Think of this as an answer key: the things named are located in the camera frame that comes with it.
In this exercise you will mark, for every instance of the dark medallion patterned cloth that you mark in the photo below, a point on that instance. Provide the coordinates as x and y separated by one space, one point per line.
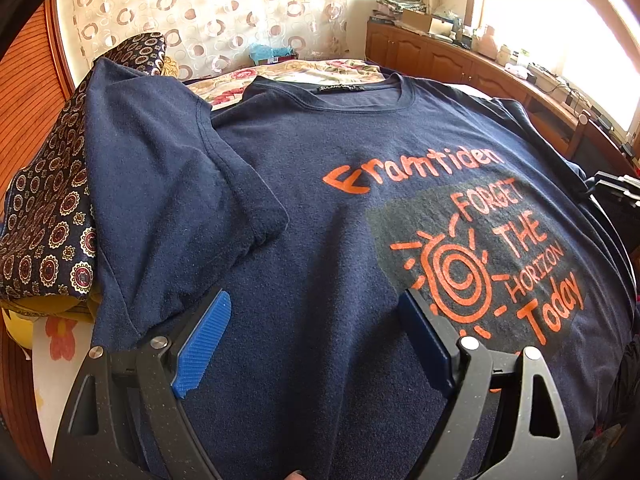
55 200

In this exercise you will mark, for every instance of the floral blanket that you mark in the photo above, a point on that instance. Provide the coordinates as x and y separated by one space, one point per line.
225 87

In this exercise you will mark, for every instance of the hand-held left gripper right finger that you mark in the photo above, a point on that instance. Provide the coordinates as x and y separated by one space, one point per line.
425 335

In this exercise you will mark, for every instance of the pink bottle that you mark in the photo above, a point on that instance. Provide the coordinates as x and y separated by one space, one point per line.
485 40

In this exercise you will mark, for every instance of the wooden cabinet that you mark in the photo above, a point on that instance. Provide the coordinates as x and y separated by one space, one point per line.
435 62

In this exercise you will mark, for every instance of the yellow cloth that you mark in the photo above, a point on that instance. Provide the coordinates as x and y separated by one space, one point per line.
17 330

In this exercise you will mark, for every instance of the cardboard box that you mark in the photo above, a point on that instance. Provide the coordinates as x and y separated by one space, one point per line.
417 20

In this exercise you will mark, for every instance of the circle patterned sheer curtain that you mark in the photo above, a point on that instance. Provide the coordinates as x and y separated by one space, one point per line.
225 5

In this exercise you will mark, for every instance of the window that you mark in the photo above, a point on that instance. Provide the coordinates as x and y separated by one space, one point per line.
575 20

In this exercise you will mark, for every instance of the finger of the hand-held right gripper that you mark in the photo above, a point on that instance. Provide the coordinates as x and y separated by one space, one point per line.
617 187

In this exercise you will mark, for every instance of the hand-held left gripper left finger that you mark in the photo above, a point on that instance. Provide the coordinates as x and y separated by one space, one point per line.
205 340

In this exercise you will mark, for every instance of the teal box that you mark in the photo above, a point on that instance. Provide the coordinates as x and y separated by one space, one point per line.
270 52

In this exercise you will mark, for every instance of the stack of folded cloths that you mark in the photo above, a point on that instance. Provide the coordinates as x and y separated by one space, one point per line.
395 2

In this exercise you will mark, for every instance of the navy printed T-shirt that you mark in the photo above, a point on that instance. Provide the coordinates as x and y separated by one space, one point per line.
310 240

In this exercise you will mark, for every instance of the wooden slatted wardrobe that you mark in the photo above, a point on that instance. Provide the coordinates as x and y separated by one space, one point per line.
30 90

